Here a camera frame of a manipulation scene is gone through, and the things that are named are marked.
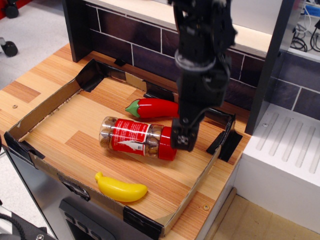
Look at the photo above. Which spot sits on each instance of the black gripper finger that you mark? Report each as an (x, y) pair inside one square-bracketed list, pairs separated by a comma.
[(183, 137)]

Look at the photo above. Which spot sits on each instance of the white dish drainer sink unit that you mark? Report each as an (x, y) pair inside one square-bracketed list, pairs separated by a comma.
[(279, 169)]

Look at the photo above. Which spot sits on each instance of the red toy chili pepper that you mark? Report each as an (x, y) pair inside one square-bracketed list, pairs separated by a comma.
[(145, 108)]

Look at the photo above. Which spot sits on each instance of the dark grey shelf frame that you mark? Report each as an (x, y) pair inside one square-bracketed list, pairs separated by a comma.
[(255, 80)]

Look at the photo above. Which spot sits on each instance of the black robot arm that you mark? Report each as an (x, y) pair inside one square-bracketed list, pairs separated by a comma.
[(206, 31)]

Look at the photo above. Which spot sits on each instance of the cardboard fence with black tape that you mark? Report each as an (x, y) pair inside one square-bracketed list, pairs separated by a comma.
[(50, 121)]

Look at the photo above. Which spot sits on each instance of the red-lidded spice bottle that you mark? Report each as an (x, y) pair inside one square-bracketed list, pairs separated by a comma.
[(139, 138)]

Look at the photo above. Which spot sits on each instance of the black office chair wheel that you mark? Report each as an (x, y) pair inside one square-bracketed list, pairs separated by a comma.
[(9, 47)]

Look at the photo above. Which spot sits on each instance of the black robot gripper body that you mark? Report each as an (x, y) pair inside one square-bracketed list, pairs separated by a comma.
[(201, 86)]

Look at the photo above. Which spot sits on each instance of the black control panel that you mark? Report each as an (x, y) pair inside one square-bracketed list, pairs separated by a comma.
[(82, 227)]

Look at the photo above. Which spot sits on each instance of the yellow toy banana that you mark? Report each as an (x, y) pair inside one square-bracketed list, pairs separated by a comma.
[(118, 190)]

